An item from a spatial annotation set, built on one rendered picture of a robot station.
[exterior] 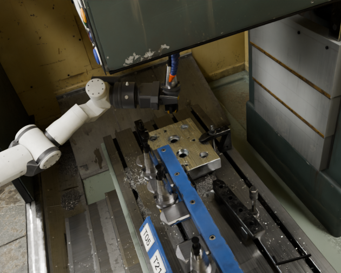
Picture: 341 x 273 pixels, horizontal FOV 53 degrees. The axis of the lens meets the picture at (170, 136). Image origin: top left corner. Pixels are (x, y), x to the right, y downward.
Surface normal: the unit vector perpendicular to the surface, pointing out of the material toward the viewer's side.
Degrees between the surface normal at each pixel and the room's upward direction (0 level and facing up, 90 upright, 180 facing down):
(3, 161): 36
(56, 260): 17
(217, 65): 90
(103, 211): 7
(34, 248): 0
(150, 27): 90
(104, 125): 24
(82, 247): 8
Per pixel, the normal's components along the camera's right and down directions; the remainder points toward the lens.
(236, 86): -0.16, -0.75
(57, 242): 0.12, -0.82
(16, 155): 0.45, -0.64
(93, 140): 0.00, -0.46
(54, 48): 0.34, 0.56
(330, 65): -0.93, 0.33
